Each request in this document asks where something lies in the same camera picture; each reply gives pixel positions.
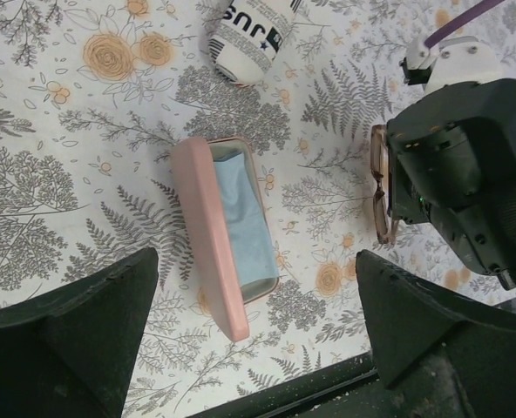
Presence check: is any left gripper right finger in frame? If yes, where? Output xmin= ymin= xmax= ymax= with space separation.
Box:
xmin=356 ymin=250 xmax=516 ymax=417

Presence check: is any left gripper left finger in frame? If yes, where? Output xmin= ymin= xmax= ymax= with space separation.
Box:
xmin=0 ymin=248 xmax=158 ymax=417

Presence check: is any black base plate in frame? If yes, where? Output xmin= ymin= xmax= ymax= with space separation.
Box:
xmin=187 ymin=300 xmax=516 ymax=418

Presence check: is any pink glasses case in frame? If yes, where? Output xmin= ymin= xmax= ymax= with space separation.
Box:
xmin=171 ymin=137 xmax=279 ymax=341

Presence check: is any light blue cleaning cloth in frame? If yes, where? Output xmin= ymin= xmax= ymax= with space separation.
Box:
xmin=214 ymin=152 xmax=279 ymax=286

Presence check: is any floral table mat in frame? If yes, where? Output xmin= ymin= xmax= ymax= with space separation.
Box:
xmin=0 ymin=1 xmax=515 ymax=417

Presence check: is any flag print glasses case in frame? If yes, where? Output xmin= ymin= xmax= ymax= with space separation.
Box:
xmin=207 ymin=0 xmax=301 ymax=87

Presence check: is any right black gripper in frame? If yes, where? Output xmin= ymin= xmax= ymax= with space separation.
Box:
xmin=385 ymin=78 xmax=516 ymax=287

